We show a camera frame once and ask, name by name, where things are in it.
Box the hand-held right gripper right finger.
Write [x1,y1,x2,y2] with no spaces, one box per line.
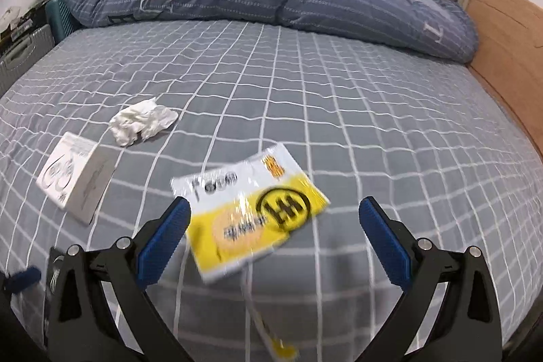
[358,196,503,362]

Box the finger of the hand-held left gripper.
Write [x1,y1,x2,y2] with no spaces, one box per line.
[2,266,42,295]
[46,247,65,297]

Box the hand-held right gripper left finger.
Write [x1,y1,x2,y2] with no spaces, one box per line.
[44,196,192,362]

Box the yellow and white packet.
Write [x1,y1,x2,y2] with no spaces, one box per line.
[170,144,331,285]

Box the white earphone box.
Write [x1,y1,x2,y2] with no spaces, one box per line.
[36,132,117,226]

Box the bed with grey grid sheet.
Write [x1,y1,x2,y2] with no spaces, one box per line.
[0,18,543,362]

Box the crumpled white tissue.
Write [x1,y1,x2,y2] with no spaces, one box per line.
[109,99,179,147]

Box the narrow white wrapper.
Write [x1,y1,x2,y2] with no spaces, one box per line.
[240,269,300,358]

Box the grey ribbed suitcase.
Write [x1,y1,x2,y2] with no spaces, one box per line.
[0,25,56,92]

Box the teal suitcase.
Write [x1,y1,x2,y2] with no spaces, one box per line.
[44,0,81,47]

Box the dark clutter on suitcase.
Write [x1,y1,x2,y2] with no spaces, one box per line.
[0,0,74,41]

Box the wooden bed frame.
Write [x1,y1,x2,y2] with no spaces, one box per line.
[464,0,543,159]

